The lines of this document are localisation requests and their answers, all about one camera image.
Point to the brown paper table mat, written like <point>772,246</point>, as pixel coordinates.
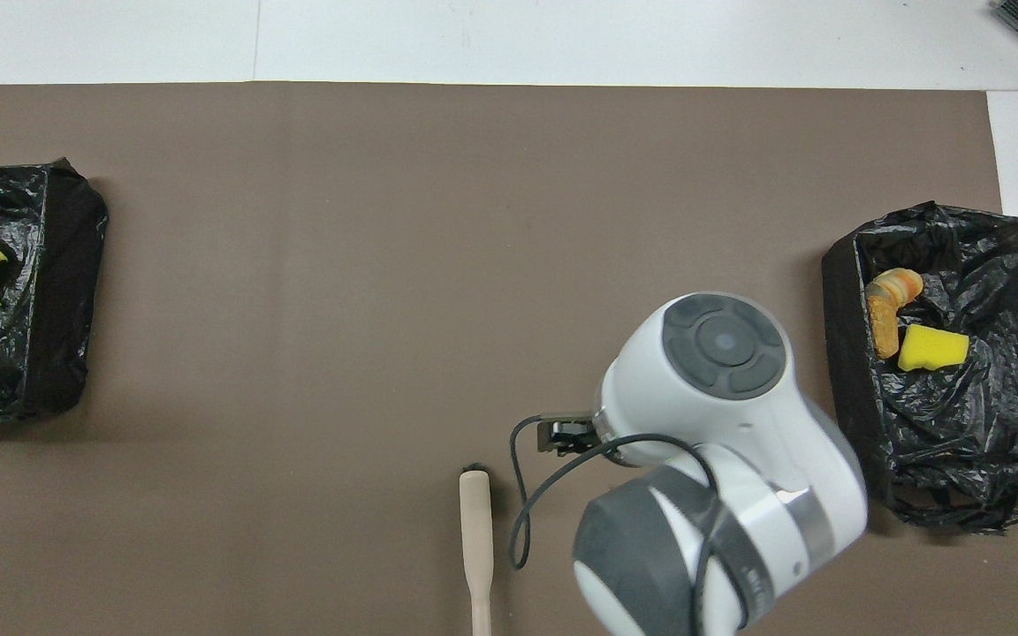
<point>297,221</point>

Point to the chunky yellow sponge piece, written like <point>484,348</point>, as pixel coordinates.
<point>929,349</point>

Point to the brown bread-like piece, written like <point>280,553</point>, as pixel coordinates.
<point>885,331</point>

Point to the beige hand brush black bristles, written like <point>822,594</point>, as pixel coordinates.
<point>476,530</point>

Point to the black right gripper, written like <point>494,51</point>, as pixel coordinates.
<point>569,433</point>

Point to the beige foam chunk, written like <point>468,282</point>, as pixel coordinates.
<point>898,284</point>

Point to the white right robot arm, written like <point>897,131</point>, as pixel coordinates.
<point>721,424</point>

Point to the black bag lined bin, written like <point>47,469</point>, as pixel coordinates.
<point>960,442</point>
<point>58,265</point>

